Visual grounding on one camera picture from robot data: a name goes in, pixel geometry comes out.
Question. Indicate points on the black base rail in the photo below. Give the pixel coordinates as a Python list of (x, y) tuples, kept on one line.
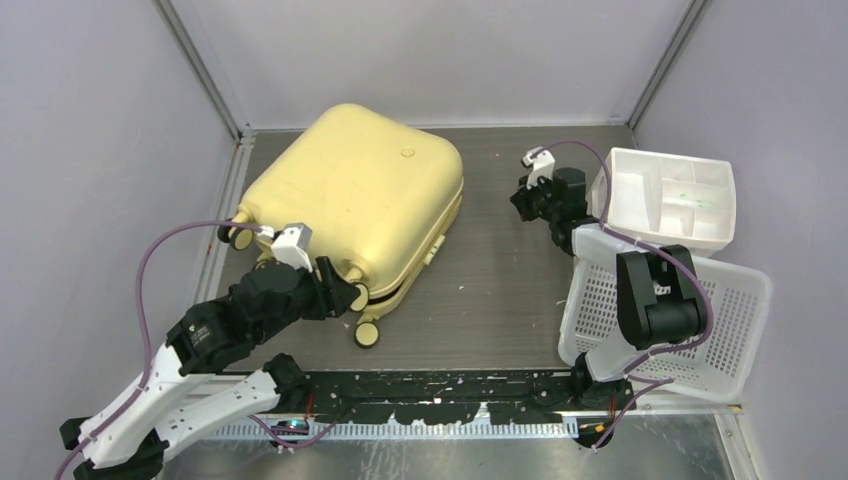
[(442, 397)]

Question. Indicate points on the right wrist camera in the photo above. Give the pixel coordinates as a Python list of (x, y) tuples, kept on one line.
[(540, 163)]

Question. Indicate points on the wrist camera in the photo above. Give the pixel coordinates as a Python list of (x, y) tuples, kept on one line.
[(288, 245), (540, 163)]

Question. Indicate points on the slotted metal cable duct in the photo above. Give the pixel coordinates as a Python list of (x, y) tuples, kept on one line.
[(478, 428)]

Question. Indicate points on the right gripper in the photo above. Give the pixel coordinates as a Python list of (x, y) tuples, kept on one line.
[(520, 200)]

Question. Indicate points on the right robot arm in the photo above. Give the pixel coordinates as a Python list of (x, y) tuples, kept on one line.
[(661, 306)]

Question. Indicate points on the white divided organizer tray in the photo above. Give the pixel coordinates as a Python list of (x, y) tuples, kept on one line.
[(668, 199)]

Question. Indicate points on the yellow hard-shell suitcase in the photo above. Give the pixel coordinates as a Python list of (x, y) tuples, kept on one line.
[(378, 196)]

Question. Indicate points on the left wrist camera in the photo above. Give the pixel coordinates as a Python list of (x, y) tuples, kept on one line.
[(288, 245)]

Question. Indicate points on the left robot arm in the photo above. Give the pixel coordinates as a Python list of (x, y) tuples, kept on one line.
[(147, 425)]

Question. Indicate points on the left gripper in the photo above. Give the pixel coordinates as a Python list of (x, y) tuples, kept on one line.
[(335, 293)]

